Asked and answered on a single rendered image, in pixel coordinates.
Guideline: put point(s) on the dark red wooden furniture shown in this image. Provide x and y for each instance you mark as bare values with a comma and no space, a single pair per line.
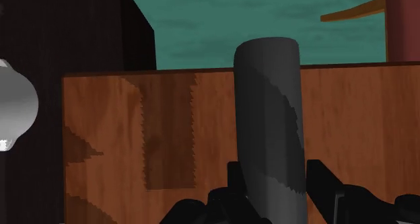
403,23

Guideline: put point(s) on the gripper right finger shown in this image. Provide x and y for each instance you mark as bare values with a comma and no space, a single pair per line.
357,200

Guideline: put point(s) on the grey cylinder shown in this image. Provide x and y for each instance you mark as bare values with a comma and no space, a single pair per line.
269,118

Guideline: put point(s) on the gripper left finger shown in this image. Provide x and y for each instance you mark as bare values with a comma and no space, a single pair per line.
226,203

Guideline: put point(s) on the brown wooden table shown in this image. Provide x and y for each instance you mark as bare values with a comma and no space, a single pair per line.
361,118

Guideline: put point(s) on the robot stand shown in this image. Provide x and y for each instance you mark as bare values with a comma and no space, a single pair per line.
65,26

